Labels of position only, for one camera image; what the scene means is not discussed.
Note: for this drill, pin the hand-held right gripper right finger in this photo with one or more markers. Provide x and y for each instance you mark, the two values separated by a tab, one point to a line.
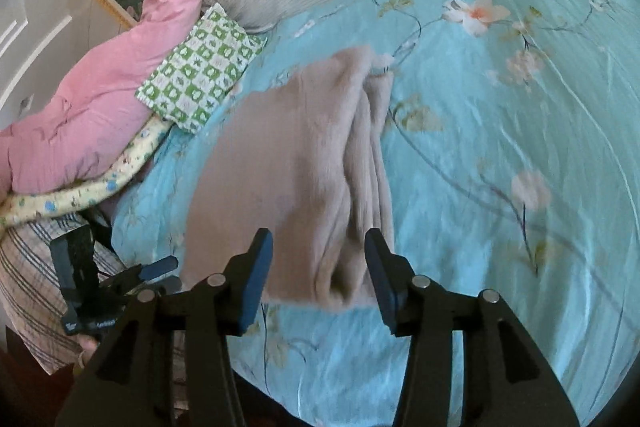
382	287

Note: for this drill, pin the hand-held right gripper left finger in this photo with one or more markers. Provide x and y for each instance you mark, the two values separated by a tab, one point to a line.
255	287

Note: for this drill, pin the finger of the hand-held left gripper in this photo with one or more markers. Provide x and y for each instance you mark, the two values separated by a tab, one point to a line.
167	286
160	267

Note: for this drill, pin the beige knit sweater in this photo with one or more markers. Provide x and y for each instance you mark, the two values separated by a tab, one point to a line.
290	167

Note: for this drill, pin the person's left hand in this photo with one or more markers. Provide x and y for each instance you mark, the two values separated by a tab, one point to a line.
87	347

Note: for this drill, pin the plaid cloth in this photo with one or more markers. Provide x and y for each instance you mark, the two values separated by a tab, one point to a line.
30	287

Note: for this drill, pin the yellow floral cloth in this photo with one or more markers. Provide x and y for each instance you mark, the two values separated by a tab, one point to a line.
100	189

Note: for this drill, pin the pink quilt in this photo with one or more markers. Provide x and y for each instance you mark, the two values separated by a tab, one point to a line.
100	107

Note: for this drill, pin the green checkered pillow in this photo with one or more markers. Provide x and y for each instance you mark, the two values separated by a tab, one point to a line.
200	72

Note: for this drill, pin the white wall socket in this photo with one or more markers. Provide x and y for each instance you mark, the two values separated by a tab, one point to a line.
25	103

